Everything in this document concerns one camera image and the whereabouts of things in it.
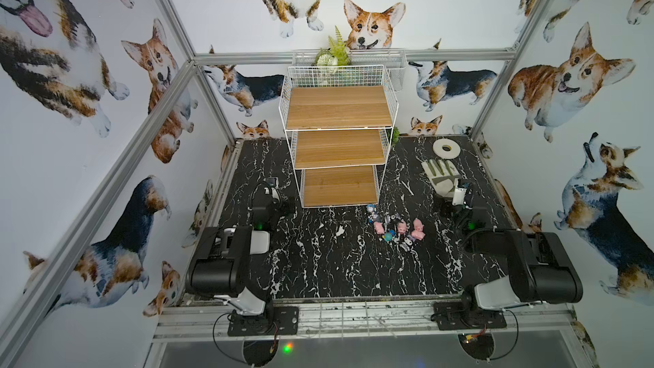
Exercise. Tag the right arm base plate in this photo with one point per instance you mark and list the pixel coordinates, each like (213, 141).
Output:
(458, 317)

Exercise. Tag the blue doraemon figure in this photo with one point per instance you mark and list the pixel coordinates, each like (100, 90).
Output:
(372, 214)

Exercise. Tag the white wire wall basket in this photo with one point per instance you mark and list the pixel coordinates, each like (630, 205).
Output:
(393, 59)

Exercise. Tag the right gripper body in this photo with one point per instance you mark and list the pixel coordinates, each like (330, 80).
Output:
(456, 212)

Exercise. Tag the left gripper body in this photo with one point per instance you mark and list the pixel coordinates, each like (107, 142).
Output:
(268, 192)

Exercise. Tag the white and grey work glove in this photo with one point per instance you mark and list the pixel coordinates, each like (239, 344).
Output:
(443, 176)

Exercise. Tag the white wire three-tier shelf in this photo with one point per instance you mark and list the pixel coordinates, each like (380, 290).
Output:
(338, 123)

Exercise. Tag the green fern plant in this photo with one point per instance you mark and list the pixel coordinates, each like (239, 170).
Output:
(336, 55)

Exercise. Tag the small potted green plant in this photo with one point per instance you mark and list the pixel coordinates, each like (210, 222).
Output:
(394, 136)

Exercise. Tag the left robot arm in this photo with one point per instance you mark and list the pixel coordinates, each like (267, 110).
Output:
(220, 266)

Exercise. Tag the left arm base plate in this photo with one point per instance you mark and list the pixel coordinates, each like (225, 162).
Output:
(275, 320)

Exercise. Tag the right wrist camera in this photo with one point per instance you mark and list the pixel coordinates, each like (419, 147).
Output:
(460, 192)

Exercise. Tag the white tape roll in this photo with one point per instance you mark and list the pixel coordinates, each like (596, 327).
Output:
(446, 148)

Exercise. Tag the teal small toy figure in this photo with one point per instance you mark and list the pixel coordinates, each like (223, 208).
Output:
(389, 235)

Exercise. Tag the black purple kuromi figure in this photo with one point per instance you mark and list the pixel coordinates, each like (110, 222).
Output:
(407, 243)

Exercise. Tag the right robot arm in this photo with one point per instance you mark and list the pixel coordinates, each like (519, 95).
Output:
(539, 270)

